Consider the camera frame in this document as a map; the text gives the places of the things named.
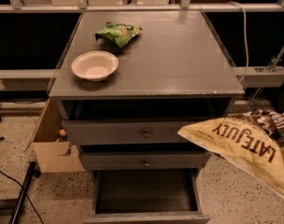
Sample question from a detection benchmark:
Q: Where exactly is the bottom grey drawer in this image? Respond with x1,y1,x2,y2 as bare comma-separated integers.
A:
83,169,210,224

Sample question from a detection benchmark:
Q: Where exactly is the orange ball in box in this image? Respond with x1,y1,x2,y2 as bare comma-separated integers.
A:
59,129,67,137

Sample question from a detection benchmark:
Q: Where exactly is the top grey drawer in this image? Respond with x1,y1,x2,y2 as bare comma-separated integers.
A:
61,116,229,146

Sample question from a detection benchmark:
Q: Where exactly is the brown chip bag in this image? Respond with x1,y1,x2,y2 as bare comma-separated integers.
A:
178,110,284,198

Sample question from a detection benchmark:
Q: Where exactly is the white cable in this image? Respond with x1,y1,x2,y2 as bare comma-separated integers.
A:
228,1,250,83

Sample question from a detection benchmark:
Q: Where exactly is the black metal bar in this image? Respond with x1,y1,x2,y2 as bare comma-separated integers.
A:
9,161,37,224

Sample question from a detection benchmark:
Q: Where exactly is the grey drawer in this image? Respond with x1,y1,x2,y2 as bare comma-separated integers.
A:
83,169,210,224
61,116,229,146
81,151,210,171

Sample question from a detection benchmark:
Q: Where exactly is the black floor cable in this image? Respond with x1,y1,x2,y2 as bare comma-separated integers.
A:
0,164,45,224

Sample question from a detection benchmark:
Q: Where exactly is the green chip bag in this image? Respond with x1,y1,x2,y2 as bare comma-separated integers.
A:
94,21,143,48

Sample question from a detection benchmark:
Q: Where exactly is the cardboard box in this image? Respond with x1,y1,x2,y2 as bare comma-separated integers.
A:
26,99,84,173

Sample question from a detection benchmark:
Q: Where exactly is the grey drawer cabinet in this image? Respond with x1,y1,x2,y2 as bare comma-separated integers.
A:
48,9,246,224

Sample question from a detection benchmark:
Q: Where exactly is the white paper bowl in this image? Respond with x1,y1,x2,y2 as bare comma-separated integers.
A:
71,51,119,82

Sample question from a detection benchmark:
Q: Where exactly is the middle grey drawer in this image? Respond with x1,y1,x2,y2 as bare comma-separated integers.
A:
81,151,210,171

